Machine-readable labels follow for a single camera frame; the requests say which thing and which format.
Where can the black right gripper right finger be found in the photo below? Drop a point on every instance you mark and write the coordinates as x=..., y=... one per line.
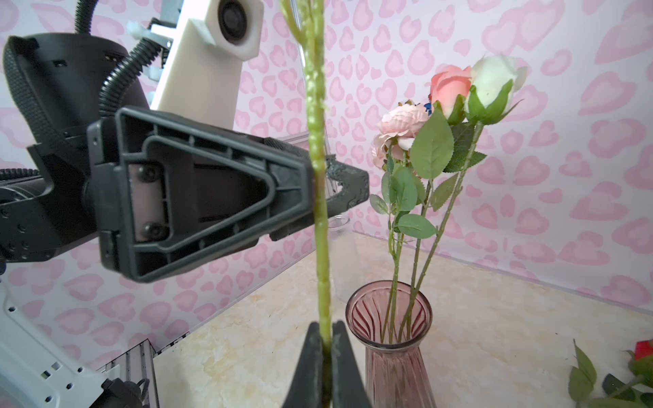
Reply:
x=348, y=390

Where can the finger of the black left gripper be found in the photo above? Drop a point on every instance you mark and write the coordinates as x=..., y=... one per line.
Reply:
x=342, y=188

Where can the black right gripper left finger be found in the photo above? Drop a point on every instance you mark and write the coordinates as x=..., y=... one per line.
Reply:
x=307, y=383

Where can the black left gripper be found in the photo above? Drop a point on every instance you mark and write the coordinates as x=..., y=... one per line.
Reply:
x=170, y=194

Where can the pink rose stem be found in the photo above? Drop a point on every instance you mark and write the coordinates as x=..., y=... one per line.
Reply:
x=436, y=159

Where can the green flower stem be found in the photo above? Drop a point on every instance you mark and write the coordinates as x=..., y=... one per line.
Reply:
x=309, y=34

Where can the white rose stem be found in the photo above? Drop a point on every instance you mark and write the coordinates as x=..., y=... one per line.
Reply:
x=494, y=82

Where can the pink peony stem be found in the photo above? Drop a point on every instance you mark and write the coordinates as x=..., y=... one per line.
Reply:
x=391, y=151

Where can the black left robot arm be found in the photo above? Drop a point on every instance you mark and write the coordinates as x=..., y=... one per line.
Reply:
x=62, y=83

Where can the pink ribbed glass vase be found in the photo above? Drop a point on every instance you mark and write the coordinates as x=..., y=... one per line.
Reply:
x=396, y=375

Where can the pile of green flower stems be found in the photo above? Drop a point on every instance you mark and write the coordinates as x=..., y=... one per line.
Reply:
x=636, y=392

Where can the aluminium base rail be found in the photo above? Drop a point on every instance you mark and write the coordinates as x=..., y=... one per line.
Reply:
x=136, y=366

